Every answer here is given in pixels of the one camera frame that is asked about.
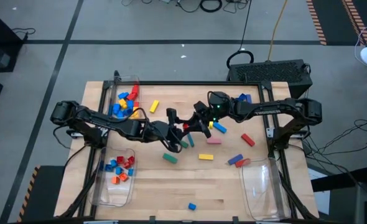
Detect black cable with coil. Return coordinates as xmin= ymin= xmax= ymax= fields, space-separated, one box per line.
xmin=225 ymin=0 xmax=255 ymax=70

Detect light blue long block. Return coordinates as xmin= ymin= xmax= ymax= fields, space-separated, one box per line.
xmin=213 ymin=121 xmax=228 ymax=134

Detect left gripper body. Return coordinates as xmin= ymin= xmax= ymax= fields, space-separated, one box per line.
xmin=138 ymin=121 xmax=175 ymax=144

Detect black floor mat striped edges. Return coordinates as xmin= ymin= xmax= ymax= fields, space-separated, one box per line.
xmin=17 ymin=165 xmax=66 ymax=223
xmin=306 ymin=0 xmax=367 ymax=47

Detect black perforated computer case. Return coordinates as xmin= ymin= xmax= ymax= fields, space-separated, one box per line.
xmin=226 ymin=58 xmax=314 ymax=103

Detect yellow cable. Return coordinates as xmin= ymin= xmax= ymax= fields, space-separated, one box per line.
xmin=266 ymin=0 xmax=289 ymax=62

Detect red long wooden block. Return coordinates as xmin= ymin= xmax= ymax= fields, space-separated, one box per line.
xmin=235 ymin=158 xmax=252 ymax=168
xmin=241 ymin=133 xmax=256 ymax=147

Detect black desk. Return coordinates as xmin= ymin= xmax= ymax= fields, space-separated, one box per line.
xmin=310 ymin=166 xmax=367 ymax=192

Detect clear plastic bin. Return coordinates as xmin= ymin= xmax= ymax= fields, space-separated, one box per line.
xmin=88 ymin=146 xmax=137 ymax=208
xmin=238 ymin=157 xmax=292 ymax=222
xmin=103 ymin=74 xmax=141 ymax=121

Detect black coiled cable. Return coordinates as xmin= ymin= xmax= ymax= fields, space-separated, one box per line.
xmin=199 ymin=0 xmax=223 ymax=14

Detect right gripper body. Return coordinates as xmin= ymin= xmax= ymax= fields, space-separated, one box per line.
xmin=207 ymin=91 xmax=234 ymax=123

